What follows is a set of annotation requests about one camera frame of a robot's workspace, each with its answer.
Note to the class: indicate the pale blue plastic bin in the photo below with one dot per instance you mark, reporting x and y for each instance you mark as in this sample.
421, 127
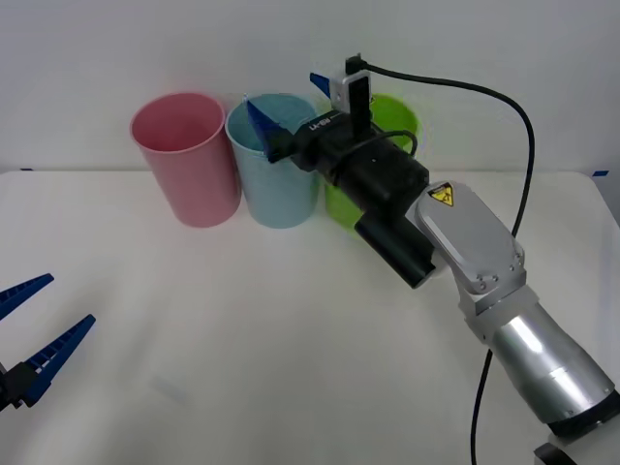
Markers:
276, 198

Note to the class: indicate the pink plastic bin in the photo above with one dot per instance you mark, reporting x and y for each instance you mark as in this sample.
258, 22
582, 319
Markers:
198, 194

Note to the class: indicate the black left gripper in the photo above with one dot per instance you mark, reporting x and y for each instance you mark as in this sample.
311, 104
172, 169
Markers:
6, 392

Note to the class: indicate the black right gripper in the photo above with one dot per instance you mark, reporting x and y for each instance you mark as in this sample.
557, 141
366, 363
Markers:
319, 145

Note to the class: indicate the silver and black right arm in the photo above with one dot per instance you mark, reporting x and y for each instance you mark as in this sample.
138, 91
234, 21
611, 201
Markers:
474, 242

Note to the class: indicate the green plastic bin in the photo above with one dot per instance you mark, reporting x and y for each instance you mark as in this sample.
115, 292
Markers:
340, 210

